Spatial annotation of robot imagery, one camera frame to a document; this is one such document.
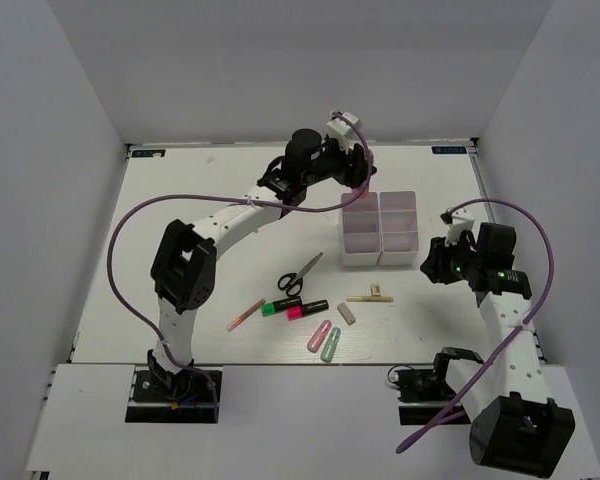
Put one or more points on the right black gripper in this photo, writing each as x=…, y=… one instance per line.
x=435, y=264

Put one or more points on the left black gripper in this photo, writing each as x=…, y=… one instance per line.
x=353, y=177

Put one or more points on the black handled scissors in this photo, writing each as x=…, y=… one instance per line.
x=292, y=283

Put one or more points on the pink tube of pencils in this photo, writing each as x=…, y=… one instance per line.
x=359, y=193

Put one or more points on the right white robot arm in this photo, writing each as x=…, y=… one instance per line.
x=516, y=425

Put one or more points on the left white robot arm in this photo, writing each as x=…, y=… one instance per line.
x=184, y=268

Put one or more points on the left white divided container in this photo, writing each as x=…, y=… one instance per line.
x=359, y=228

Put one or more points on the white divided container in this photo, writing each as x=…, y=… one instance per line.
x=398, y=228
x=359, y=228

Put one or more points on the right white divided container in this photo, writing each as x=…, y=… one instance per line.
x=398, y=228

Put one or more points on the right blue table label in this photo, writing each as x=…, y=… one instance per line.
x=448, y=150

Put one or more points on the blue table label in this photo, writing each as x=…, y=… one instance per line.
x=448, y=150
x=148, y=153

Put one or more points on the yellow highlighter pen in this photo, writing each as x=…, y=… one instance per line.
x=370, y=298

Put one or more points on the grey eraser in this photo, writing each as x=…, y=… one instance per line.
x=346, y=314

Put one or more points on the green correction tape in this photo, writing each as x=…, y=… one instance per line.
x=330, y=345

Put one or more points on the pink correction tape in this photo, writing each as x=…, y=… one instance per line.
x=319, y=336

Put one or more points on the pink capped black marker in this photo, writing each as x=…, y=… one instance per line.
x=307, y=309

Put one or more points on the orange pen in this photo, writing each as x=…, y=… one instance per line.
x=245, y=315

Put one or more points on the green capped black marker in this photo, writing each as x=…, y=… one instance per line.
x=272, y=308

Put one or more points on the left blue table label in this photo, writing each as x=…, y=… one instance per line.
x=148, y=153

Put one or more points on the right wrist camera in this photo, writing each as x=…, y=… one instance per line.
x=458, y=222

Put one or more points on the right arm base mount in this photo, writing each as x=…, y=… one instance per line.
x=421, y=390

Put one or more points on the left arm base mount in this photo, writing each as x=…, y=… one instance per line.
x=150, y=401

